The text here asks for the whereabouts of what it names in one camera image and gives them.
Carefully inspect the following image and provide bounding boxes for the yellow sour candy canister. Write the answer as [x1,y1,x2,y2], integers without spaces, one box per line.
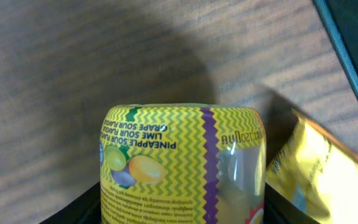
[99,104,266,224]

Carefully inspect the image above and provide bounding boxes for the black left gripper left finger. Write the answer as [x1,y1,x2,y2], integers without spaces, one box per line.
[40,182,101,224]

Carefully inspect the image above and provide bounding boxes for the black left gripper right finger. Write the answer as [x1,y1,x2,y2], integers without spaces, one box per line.
[263,184,318,224]

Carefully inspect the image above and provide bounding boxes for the small yellow snack packet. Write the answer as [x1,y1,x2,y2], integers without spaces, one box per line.
[266,112,358,223]

